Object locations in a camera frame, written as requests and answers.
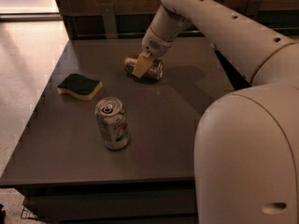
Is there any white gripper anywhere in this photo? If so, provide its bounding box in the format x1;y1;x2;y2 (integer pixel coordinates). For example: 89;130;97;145
133;28;171;78

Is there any orange soda can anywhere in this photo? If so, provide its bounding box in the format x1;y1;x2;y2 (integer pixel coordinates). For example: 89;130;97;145
124;54;164;80

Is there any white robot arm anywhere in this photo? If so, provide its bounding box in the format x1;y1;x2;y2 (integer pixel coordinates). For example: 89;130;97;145
134;0;299;224

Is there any white green soda can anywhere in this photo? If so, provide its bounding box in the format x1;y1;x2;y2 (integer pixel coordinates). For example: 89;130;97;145
95;97;130;150

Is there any green yellow sponge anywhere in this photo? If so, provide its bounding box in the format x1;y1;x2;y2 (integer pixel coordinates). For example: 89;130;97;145
57;74;103;101

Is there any grey drawer cabinet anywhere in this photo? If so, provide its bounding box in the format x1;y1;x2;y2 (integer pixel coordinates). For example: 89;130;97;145
1;37;231;224

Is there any left metal bracket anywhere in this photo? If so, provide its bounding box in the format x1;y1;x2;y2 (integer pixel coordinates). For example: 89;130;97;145
101;4;118;39

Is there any metal bracket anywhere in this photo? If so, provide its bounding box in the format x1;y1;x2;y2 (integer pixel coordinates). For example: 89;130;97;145
101;4;118;39
244;0;263;16

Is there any right metal bracket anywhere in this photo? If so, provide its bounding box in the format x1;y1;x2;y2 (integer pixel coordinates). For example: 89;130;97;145
244;0;263;16

